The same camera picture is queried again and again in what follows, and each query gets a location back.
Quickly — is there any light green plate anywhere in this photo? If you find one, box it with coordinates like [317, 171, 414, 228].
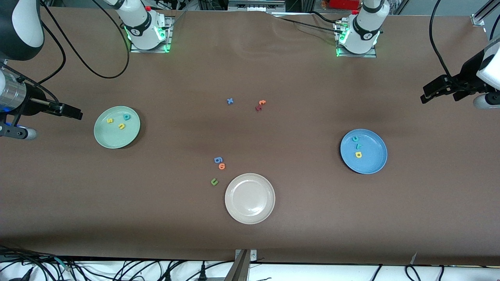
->
[94, 106, 140, 149]

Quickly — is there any aluminium corner profile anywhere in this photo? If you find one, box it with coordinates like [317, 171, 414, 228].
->
[471, 0, 500, 27]

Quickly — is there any blue plate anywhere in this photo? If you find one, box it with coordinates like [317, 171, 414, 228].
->
[340, 129, 388, 174]

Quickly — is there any red box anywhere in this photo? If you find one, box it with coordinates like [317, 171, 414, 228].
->
[328, 0, 360, 10]

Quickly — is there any grey equipment box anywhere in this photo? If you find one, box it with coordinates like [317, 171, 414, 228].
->
[228, 0, 286, 11]

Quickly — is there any beige plate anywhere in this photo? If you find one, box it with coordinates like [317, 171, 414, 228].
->
[225, 173, 276, 225]

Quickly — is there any brown table cover sheet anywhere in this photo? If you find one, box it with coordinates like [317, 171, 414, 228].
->
[0, 8, 500, 267]

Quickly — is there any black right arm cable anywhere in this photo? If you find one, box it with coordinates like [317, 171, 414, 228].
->
[39, 0, 130, 84]

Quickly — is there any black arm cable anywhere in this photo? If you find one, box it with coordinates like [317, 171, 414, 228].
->
[39, 0, 130, 84]
[429, 0, 500, 84]

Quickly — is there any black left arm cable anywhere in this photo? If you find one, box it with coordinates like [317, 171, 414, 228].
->
[429, 0, 500, 84]

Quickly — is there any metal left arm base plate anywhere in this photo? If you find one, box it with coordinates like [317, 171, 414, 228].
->
[335, 20, 377, 58]

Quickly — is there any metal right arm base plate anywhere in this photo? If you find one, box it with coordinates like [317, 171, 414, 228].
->
[130, 16, 173, 53]

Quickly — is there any black base power cable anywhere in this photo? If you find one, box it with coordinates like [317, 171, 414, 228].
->
[273, 11, 342, 32]

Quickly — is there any black cable bundle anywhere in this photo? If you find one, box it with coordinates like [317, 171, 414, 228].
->
[0, 244, 79, 281]

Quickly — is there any black looped cable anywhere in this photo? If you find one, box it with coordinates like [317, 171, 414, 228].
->
[404, 265, 422, 281]

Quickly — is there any aluminium frame profile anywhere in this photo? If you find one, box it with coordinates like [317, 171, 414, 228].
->
[225, 250, 252, 281]

